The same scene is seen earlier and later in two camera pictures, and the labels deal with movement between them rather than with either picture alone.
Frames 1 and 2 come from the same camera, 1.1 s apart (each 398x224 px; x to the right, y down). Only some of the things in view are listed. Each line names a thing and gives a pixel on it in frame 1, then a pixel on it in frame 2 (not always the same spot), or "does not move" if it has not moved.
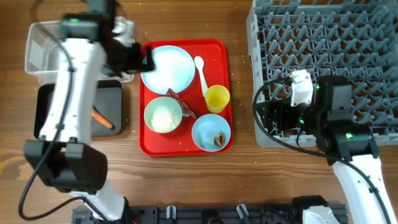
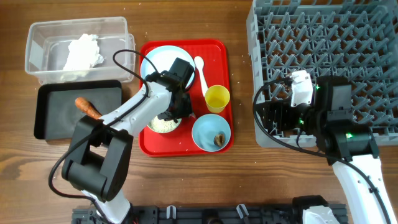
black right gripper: [277, 113] does not move
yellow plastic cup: [216, 98] does not move
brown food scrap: [219, 139] does not move
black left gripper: [134, 62] → [186, 111]
